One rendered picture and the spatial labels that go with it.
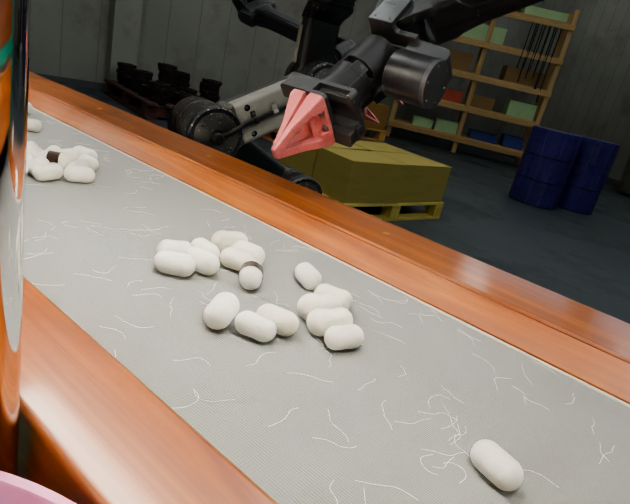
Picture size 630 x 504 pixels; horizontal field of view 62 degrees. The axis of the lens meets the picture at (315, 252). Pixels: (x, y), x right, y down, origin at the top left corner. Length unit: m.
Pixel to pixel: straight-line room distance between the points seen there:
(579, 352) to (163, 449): 0.35
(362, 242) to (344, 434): 0.29
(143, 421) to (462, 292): 0.34
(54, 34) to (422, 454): 6.80
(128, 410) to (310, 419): 0.11
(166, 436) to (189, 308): 0.17
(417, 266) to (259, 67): 7.41
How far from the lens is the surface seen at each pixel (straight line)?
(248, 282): 0.44
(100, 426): 0.26
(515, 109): 8.85
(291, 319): 0.38
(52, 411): 0.27
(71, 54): 7.03
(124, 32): 6.97
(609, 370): 0.49
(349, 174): 3.25
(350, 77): 0.65
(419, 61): 0.65
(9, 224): 0.21
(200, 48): 7.48
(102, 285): 0.43
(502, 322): 0.50
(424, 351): 0.43
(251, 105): 1.18
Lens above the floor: 0.93
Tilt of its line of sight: 20 degrees down
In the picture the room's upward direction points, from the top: 13 degrees clockwise
